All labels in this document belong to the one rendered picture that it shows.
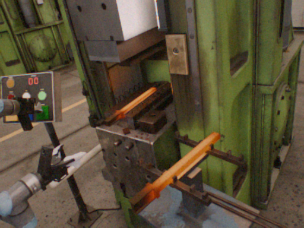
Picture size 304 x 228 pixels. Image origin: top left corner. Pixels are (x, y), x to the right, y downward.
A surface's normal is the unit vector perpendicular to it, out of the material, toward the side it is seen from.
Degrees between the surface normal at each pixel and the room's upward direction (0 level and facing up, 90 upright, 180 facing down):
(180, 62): 90
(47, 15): 79
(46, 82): 60
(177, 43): 90
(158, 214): 0
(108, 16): 90
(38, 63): 90
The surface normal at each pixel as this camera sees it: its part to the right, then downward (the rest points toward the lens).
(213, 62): -0.57, 0.47
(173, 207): -0.15, -0.87
